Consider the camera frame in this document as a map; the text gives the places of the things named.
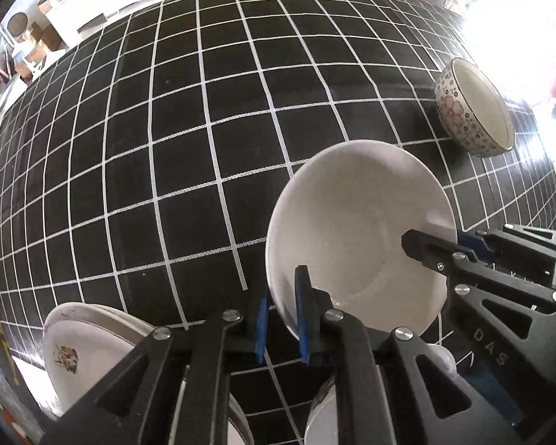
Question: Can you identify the black white checkered tablecloth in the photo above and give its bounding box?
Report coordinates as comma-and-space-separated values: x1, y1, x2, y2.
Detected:
0, 0, 556, 445

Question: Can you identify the white bowl with cartoon print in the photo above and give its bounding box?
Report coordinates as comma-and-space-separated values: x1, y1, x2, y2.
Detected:
304, 342, 458, 445

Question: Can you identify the pink flower white plate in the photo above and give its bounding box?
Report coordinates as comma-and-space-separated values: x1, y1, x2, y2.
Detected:
168, 367, 255, 445

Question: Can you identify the plain cream white bowl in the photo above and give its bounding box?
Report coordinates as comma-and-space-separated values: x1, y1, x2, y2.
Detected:
265, 140, 457, 334

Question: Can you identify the floral patterned bowl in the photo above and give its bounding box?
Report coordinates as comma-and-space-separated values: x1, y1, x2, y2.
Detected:
434, 57, 515, 158

